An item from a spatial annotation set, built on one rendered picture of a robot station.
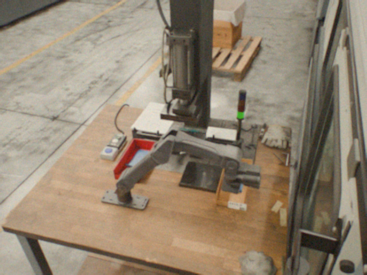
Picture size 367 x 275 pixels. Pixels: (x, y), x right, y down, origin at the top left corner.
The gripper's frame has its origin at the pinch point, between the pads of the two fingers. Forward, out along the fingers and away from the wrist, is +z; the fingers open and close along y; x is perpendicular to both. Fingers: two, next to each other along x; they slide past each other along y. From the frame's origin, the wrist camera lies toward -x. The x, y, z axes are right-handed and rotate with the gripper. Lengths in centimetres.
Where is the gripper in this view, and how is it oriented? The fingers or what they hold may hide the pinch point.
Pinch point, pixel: (232, 184)
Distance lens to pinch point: 142.3
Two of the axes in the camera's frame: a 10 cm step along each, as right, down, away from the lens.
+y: 2.5, -9.2, 3.1
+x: -9.6, -1.8, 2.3
